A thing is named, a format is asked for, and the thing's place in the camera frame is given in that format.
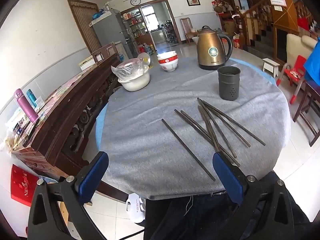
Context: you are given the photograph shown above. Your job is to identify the wooden door with curtain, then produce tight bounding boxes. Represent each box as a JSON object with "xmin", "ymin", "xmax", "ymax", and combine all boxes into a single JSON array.
[{"xmin": 67, "ymin": 0, "xmax": 103, "ymax": 55}]

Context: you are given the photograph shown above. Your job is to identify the purple thermos bottle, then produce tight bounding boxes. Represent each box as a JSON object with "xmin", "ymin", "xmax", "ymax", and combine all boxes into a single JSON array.
[{"xmin": 14, "ymin": 89, "xmax": 38, "ymax": 123}]

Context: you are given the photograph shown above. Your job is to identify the metal kitchen rack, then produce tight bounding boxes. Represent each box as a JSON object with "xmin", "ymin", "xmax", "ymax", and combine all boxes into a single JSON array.
[{"xmin": 161, "ymin": 20, "xmax": 178, "ymax": 43}]

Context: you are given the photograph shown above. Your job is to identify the dark grey chopstick holder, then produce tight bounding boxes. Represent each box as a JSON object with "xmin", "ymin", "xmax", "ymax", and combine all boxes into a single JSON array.
[{"xmin": 217, "ymin": 66, "xmax": 241, "ymax": 101}]

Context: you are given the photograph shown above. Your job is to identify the blue cloth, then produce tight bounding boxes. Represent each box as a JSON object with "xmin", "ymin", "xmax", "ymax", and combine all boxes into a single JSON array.
[{"xmin": 304, "ymin": 37, "xmax": 320, "ymax": 82}]

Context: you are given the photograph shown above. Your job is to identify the grey tablecloth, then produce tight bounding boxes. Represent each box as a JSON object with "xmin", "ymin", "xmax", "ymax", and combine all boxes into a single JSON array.
[{"xmin": 99, "ymin": 56, "xmax": 290, "ymax": 200}]

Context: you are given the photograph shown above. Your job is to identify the red paper bag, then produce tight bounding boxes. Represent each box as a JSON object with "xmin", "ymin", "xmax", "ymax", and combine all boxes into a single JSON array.
[{"xmin": 11, "ymin": 164, "xmax": 39, "ymax": 207}]

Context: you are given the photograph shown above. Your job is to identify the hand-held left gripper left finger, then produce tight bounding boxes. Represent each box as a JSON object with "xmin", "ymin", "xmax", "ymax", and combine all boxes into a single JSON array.
[{"xmin": 27, "ymin": 151, "xmax": 109, "ymax": 240}]

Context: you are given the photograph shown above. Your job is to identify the white chest freezer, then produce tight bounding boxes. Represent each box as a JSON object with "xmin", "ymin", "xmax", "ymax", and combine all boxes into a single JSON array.
[{"xmin": 114, "ymin": 42, "xmax": 127, "ymax": 62}]

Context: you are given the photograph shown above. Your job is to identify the red plastic chair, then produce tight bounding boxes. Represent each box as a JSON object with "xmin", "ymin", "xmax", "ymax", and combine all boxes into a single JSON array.
[{"xmin": 276, "ymin": 55, "xmax": 307, "ymax": 104}]

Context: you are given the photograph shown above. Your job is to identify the light wooden chair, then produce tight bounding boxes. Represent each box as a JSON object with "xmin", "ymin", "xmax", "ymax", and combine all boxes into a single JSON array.
[{"xmin": 180, "ymin": 17, "xmax": 198, "ymax": 44}]

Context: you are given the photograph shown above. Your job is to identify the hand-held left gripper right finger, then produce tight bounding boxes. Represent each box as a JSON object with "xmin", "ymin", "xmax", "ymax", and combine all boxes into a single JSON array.
[{"xmin": 212, "ymin": 151, "xmax": 295, "ymax": 240}]

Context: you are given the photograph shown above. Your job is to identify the bunch of dark chopsticks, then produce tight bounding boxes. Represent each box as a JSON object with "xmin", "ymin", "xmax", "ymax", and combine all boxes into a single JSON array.
[{"xmin": 174, "ymin": 97, "xmax": 266, "ymax": 167}]

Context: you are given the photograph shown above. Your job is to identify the white plastic basin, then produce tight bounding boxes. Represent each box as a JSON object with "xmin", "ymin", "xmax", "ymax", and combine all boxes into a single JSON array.
[{"xmin": 117, "ymin": 66, "xmax": 151, "ymax": 92}]

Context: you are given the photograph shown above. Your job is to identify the grey refrigerator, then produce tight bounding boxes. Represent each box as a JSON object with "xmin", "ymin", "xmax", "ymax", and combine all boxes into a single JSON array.
[{"xmin": 90, "ymin": 9, "xmax": 133, "ymax": 58}]

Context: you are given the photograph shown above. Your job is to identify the blue table cover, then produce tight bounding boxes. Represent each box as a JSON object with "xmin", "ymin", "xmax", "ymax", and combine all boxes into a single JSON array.
[{"xmin": 95, "ymin": 57, "xmax": 292, "ymax": 155}]

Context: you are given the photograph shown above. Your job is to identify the white round heater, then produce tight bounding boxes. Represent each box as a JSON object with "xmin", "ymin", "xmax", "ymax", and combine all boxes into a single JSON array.
[{"xmin": 138, "ymin": 52, "xmax": 151, "ymax": 67}]

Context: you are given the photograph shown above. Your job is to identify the teal bottle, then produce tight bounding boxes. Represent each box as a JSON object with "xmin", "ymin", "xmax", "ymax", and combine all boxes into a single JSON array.
[{"xmin": 26, "ymin": 89, "xmax": 38, "ymax": 109}]

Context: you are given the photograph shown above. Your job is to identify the glass shelf with bottles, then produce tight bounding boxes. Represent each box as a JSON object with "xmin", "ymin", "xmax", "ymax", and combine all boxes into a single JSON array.
[{"xmin": 121, "ymin": 9, "xmax": 150, "ymax": 45}]

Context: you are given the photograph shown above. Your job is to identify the golden electric kettle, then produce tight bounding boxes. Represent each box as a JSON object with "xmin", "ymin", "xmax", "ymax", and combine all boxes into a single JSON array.
[{"xmin": 196, "ymin": 25, "xmax": 233, "ymax": 71}]

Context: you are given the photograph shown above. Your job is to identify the cream armchair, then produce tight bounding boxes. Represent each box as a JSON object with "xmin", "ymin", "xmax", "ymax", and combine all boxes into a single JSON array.
[{"xmin": 286, "ymin": 33, "xmax": 318, "ymax": 64}]

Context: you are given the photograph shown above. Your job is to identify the small white stool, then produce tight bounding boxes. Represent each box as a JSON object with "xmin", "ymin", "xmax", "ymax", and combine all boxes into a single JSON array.
[{"xmin": 262, "ymin": 58, "xmax": 280, "ymax": 78}]

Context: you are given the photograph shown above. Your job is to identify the single dark wooden chopstick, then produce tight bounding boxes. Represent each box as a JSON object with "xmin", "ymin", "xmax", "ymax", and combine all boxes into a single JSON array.
[{"xmin": 161, "ymin": 119, "xmax": 216, "ymax": 182}]

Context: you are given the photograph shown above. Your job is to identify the person's dark pants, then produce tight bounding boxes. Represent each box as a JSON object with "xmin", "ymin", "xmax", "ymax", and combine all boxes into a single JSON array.
[{"xmin": 144, "ymin": 170, "xmax": 310, "ymax": 240}]

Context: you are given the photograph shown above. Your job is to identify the red and white bowl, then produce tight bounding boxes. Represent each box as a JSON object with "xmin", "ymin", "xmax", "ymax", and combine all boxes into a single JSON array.
[
  {"xmin": 159, "ymin": 60, "xmax": 179, "ymax": 72},
  {"xmin": 157, "ymin": 51, "xmax": 179, "ymax": 65}
]

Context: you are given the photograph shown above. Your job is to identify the dark wooden chair backrest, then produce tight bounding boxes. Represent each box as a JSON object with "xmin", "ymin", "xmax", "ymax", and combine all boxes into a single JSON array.
[{"xmin": 91, "ymin": 42, "xmax": 115, "ymax": 62}]

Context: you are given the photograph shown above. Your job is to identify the carved dark wooden bench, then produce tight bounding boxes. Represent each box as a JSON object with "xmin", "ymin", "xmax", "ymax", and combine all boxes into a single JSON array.
[{"xmin": 12, "ymin": 52, "xmax": 125, "ymax": 183}]

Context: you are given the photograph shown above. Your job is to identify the wooden stair railing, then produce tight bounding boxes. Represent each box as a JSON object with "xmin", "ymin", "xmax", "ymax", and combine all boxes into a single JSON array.
[{"xmin": 235, "ymin": 0, "xmax": 275, "ymax": 47}]

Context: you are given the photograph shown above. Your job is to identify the orange box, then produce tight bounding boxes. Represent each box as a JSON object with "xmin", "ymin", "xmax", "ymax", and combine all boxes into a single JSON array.
[{"xmin": 233, "ymin": 34, "xmax": 245, "ymax": 49}]

